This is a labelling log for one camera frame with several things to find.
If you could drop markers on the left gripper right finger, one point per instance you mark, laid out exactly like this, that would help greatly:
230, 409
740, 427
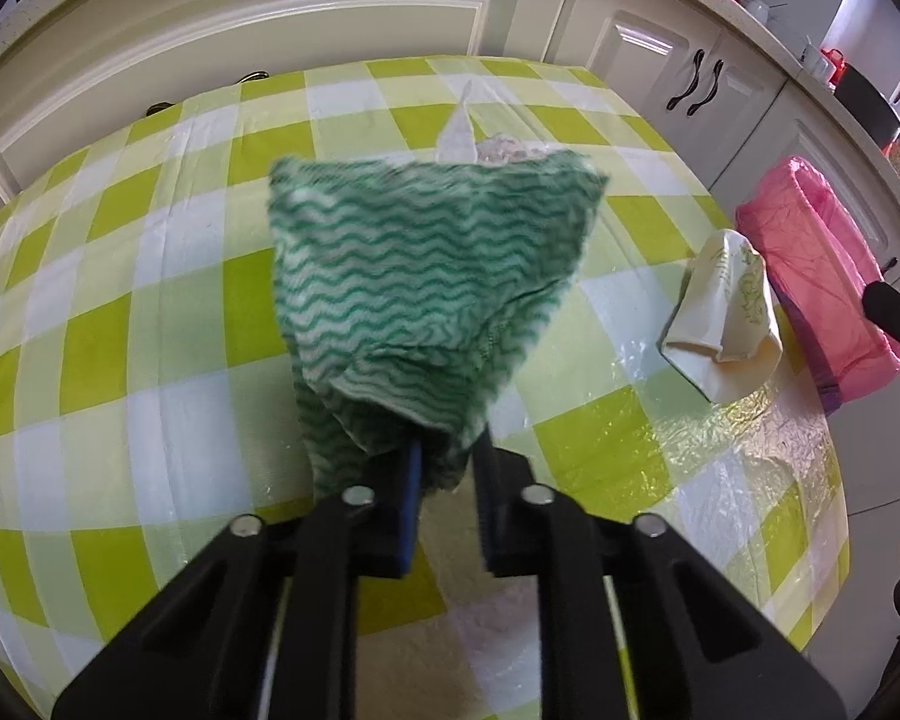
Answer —
633, 620

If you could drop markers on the large black pot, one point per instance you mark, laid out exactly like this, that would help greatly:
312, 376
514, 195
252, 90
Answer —
869, 107

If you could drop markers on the pink-lined trash bin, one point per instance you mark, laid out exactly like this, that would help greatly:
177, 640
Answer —
819, 264

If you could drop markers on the white printed paper wrapper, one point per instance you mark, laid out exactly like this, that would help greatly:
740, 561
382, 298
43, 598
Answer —
456, 143

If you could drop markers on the white tissue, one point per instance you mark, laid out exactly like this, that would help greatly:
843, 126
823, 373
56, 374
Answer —
504, 149

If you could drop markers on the white kitchen cabinets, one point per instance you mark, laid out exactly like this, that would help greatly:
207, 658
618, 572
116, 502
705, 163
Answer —
723, 90

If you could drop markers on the green checked tablecloth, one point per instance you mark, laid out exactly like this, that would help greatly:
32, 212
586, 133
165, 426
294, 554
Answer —
145, 394

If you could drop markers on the white cup with spoon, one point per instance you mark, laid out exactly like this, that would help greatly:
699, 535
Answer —
816, 63

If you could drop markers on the red plastic bag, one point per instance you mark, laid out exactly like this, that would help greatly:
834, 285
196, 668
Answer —
837, 59

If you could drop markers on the green wavy cleaning cloth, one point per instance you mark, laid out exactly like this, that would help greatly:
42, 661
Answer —
410, 294

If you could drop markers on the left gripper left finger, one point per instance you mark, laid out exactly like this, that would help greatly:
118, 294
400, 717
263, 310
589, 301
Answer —
262, 623

